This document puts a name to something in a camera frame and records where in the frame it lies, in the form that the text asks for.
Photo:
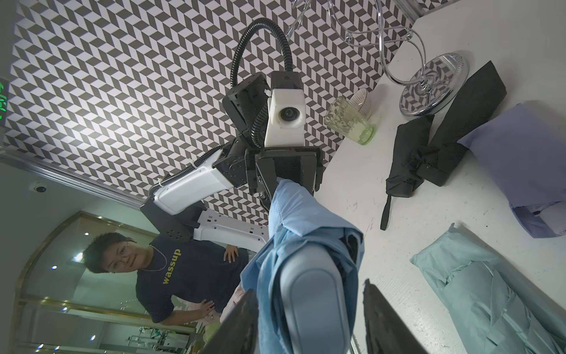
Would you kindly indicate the black umbrella sleeve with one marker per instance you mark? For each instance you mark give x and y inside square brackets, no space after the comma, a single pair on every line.
[473,106]

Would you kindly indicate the mint green umbrella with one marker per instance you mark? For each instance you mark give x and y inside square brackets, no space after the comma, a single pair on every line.
[494,308]

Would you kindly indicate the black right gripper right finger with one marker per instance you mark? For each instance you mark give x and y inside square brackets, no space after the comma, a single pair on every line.
[386,333]

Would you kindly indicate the purple umbrella in sleeve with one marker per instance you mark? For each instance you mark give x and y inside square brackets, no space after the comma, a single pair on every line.
[526,159]

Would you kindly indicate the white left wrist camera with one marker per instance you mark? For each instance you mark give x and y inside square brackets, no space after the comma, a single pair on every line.
[286,111]

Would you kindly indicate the pink ribbed glass bowl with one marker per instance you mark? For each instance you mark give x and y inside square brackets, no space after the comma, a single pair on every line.
[361,101]

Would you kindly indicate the chrome wire stand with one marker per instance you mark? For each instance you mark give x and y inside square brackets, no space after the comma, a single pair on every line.
[385,29]

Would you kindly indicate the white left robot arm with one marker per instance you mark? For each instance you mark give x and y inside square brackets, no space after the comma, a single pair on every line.
[175,206]

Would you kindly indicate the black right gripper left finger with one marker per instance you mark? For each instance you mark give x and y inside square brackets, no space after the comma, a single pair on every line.
[238,334]

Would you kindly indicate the blue umbrella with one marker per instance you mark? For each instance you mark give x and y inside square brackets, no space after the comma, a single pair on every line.
[307,290]

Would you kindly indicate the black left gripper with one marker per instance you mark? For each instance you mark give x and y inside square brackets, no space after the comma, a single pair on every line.
[246,161]

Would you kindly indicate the green glass cup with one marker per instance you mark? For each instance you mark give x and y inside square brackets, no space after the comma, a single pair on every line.
[345,119]

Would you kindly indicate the person in black shirt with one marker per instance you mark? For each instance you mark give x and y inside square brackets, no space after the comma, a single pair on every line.
[177,283]

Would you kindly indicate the blue umbrella sleeve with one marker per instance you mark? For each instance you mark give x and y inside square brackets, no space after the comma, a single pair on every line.
[294,209]

